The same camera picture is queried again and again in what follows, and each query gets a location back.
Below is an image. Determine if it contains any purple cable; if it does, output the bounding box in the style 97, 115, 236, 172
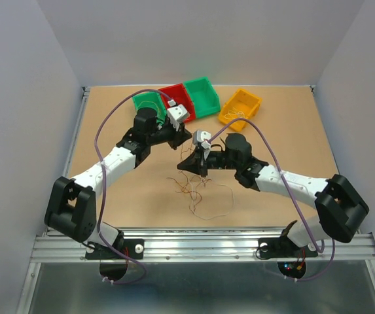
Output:
206, 118, 337, 284
94, 90, 147, 285

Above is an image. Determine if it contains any white wire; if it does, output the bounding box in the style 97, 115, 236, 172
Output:
188, 183, 234, 220

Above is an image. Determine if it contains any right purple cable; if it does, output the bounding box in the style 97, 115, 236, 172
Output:
206, 118, 337, 284

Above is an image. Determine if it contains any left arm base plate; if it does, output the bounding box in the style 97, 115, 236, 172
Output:
81, 237, 145, 262

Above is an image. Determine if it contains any wire bundle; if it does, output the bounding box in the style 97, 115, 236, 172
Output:
166, 169, 213, 201

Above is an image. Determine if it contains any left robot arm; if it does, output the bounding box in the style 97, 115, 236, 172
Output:
45, 105, 192, 258

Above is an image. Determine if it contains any green bin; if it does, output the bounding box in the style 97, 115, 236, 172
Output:
183, 77, 221, 118
132, 92, 166, 122

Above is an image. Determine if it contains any brown wire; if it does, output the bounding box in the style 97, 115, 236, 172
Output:
179, 137, 196, 164

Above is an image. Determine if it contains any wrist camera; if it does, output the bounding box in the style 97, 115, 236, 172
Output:
192, 130, 211, 150
167, 105, 190, 124

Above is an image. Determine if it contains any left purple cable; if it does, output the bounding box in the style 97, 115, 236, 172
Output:
94, 90, 147, 285

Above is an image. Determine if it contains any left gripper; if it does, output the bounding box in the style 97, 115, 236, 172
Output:
147, 117, 192, 150

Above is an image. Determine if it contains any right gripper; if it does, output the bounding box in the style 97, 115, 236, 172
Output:
176, 147, 240, 178

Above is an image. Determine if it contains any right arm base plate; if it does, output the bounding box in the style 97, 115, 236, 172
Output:
255, 237, 318, 260

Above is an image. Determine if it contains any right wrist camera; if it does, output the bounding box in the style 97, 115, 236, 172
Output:
192, 130, 211, 150

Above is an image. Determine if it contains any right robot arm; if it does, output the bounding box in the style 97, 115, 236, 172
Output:
177, 133, 369, 259

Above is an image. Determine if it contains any left green bin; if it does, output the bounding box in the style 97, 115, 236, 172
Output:
132, 92, 166, 122

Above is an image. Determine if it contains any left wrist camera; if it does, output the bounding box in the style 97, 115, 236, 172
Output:
167, 105, 190, 124

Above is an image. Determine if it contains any yellow bin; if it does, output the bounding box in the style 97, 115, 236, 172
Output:
218, 88, 262, 125

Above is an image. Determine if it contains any right green bin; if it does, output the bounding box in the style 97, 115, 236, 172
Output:
183, 77, 221, 118

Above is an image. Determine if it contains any red bin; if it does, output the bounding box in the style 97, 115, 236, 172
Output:
160, 83, 196, 123

